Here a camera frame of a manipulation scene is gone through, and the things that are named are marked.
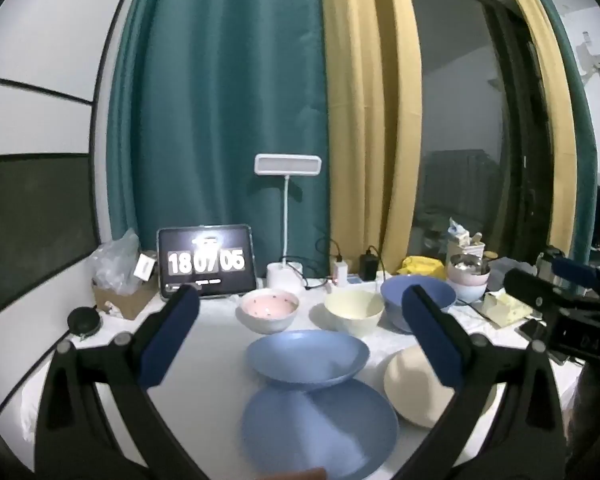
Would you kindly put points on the black smartphone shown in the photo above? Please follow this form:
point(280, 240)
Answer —
point(530, 331)

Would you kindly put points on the black charger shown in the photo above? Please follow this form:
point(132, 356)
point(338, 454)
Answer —
point(367, 267)

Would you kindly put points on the grey cloth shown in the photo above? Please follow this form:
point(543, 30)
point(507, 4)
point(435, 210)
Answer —
point(507, 266)

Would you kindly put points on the pink dotted bowl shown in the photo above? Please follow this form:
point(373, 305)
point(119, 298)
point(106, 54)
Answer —
point(269, 310)

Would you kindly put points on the light blue bowl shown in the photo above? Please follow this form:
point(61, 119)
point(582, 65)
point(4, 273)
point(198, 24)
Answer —
point(472, 292)

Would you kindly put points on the brown cardboard box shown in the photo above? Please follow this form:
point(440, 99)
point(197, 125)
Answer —
point(125, 304)

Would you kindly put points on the cream plate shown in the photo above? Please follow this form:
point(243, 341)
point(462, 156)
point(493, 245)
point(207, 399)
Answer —
point(410, 391)

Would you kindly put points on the dark glass window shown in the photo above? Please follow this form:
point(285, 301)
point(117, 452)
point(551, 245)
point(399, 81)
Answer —
point(460, 110)

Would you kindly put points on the blue plate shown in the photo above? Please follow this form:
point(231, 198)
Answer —
point(305, 360)
point(320, 430)

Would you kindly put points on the tablet with clock display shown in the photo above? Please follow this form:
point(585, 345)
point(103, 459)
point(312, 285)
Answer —
point(205, 262)

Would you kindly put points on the black round object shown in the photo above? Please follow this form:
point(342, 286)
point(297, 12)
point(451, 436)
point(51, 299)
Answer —
point(84, 321)

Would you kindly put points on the yellow curtain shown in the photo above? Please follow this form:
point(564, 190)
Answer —
point(545, 110)
point(370, 110)

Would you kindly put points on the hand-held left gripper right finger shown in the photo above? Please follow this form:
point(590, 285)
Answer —
point(432, 342)

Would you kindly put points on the beige utensil holder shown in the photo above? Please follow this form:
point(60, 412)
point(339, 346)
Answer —
point(462, 237)

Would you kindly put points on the clear plastic bag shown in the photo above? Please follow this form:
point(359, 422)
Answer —
point(112, 260)

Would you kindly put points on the steel bowl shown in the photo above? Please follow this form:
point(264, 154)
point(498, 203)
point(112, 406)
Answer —
point(467, 261)

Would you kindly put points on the cream bowl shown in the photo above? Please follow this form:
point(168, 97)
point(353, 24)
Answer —
point(354, 310)

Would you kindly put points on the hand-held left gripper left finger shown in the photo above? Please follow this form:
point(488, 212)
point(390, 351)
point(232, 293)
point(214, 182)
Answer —
point(172, 332)

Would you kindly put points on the small white box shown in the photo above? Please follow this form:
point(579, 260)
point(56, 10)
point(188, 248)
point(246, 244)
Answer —
point(144, 267)

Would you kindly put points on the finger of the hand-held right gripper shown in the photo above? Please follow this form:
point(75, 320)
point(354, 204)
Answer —
point(530, 286)
point(575, 270)

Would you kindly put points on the teal curtain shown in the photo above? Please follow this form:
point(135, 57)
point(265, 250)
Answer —
point(220, 110)
point(580, 135)

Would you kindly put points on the white charger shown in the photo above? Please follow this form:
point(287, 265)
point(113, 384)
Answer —
point(340, 270)

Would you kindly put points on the pale yellow tissue pack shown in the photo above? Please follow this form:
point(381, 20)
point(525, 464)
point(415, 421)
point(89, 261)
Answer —
point(505, 307)

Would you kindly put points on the white desk lamp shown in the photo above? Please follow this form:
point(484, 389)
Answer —
point(287, 165)

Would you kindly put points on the white power strip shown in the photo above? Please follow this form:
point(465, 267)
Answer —
point(354, 281)

